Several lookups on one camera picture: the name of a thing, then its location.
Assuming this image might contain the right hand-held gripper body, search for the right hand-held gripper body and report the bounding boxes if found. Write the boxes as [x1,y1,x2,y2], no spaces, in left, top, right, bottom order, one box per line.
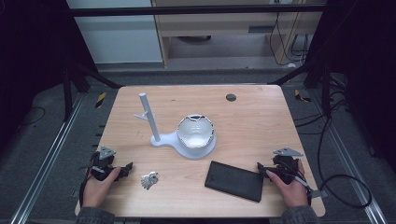
[272,147,304,185]

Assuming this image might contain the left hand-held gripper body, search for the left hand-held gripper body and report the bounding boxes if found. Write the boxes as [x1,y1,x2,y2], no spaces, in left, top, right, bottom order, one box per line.
[90,146,126,182]

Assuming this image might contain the black leather wallet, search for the black leather wallet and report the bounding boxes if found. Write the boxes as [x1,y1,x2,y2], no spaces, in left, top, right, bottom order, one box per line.
[204,160,265,203]

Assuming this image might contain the white bowl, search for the white bowl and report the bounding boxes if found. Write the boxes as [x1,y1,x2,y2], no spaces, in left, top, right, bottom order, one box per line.
[176,114,216,149]

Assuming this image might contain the person's left hand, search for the person's left hand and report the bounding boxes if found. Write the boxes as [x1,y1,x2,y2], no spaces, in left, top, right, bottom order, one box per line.
[81,166,122,209]

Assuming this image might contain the white hook stand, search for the white hook stand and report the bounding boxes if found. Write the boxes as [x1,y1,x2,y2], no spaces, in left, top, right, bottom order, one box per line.
[133,91,218,161]

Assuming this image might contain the yellow black striped tape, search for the yellow black striped tape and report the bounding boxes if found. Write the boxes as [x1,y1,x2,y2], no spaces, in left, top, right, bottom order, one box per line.
[94,91,107,109]
[293,89,313,104]

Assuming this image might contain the black metal stand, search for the black metal stand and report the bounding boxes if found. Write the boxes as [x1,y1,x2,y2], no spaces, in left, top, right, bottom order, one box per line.
[61,58,123,123]
[266,57,332,117]

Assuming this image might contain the white cabinet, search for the white cabinet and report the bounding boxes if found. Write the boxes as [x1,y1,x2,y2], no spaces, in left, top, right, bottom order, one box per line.
[66,0,163,65]

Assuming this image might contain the black curtain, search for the black curtain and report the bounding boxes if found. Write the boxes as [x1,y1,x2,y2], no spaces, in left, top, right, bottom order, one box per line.
[311,0,396,174]
[0,0,96,150]

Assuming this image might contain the light wooden desk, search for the light wooden desk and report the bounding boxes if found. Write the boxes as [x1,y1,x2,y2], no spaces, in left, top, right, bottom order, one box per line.
[150,0,325,67]

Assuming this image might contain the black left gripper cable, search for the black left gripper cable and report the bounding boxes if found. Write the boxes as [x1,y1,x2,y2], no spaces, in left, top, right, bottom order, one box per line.
[78,151,100,207]

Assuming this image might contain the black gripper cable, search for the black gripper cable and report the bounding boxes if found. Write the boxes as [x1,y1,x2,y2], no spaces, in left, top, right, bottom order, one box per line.
[78,151,100,207]
[293,174,374,210]

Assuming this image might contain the aluminium floor rail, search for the aluminium floor rail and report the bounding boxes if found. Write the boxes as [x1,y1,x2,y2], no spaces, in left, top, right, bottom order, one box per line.
[311,89,390,224]
[8,92,86,224]

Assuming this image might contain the black floor cables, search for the black floor cables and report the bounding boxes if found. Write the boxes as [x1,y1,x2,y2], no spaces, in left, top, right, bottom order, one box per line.
[293,74,354,136]

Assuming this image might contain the thin black floor cable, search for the thin black floor cable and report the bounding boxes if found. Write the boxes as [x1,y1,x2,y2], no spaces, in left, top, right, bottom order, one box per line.
[18,105,47,127]

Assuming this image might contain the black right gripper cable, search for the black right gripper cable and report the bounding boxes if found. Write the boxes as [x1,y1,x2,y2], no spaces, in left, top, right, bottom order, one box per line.
[293,174,374,210]

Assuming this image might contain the hanging black desk cables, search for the hanging black desk cables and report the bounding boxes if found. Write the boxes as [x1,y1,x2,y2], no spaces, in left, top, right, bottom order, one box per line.
[268,11,310,67]

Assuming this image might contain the black horizontal frame bar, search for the black horizontal frame bar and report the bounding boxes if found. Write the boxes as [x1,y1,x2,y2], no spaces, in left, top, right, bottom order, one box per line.
[69,4,327,18]

